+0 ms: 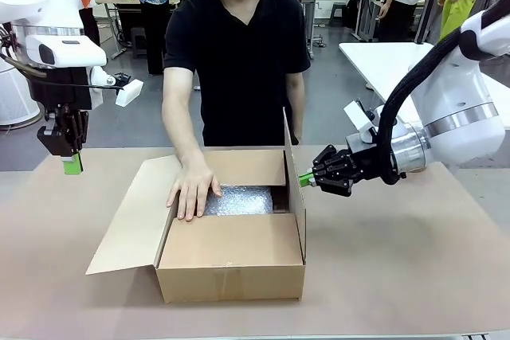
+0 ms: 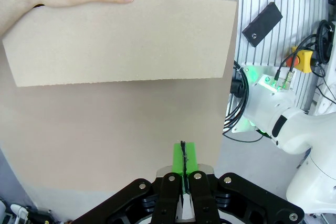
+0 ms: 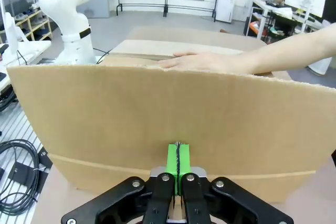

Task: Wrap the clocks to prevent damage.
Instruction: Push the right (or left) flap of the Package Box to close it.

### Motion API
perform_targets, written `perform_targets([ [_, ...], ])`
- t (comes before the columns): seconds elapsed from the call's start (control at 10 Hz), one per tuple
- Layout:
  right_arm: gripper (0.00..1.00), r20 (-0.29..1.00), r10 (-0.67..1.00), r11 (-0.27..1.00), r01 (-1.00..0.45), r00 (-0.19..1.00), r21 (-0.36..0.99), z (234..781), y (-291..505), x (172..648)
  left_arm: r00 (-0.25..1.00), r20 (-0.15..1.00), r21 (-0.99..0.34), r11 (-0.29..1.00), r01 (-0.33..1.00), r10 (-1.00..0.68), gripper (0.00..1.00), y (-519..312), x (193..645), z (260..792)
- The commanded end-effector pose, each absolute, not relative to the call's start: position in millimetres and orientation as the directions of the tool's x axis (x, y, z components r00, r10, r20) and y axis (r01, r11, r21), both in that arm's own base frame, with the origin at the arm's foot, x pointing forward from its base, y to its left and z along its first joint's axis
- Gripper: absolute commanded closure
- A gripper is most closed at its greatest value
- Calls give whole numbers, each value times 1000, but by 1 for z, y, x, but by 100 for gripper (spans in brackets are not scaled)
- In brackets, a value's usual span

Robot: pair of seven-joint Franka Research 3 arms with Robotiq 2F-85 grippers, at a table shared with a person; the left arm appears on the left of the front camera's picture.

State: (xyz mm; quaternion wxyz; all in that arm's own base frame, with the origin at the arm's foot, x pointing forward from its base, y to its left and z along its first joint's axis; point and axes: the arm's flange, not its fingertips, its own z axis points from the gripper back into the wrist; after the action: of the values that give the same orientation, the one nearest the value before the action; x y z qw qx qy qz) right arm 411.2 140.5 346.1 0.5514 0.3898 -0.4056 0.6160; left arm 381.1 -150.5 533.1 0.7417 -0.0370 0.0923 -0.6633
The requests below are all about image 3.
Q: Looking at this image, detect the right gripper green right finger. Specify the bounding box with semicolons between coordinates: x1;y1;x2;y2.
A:
178;143;294;224

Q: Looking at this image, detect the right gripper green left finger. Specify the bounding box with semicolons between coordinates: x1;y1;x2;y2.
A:
60;143;180;224

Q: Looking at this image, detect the brown cardboard shipping box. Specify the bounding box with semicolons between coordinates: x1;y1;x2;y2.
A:
6;39;336;204

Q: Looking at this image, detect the person's left forearm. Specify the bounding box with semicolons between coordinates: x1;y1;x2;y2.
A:
236;23;336;76

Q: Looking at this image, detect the person's left hand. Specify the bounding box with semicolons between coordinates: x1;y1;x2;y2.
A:
158;51;248;75

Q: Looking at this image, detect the white box appliance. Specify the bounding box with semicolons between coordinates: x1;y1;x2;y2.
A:
215;0;236;24

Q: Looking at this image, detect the cluttered white desk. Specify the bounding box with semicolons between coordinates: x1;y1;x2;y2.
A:
246;0;336;44

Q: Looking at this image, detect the wooden shoe rack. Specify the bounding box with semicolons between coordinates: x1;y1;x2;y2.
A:
12;7;53;42

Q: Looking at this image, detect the black cable coil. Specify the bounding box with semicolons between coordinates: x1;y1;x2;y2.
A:
0;139;51;210

